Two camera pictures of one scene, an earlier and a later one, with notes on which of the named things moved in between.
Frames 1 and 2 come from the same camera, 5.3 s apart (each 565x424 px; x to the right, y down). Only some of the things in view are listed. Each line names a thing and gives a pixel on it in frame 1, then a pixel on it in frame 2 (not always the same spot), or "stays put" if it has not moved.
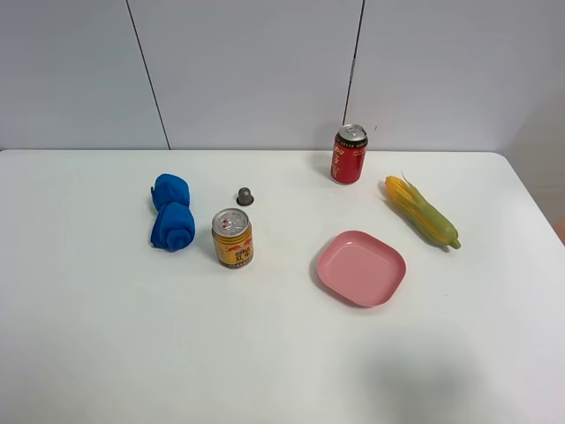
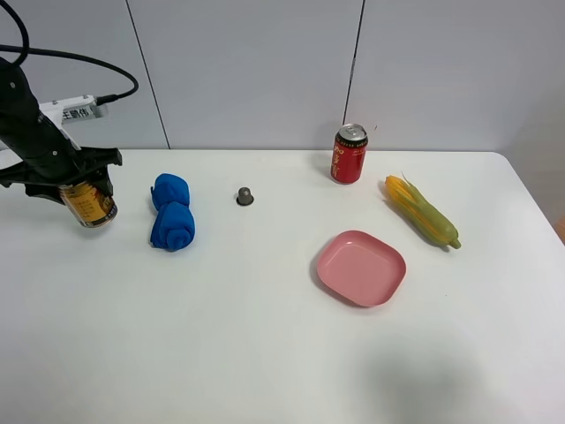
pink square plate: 362,268 stays put
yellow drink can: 233,235 -> 90,207
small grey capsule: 244,197 stays put
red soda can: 349,154 stays put
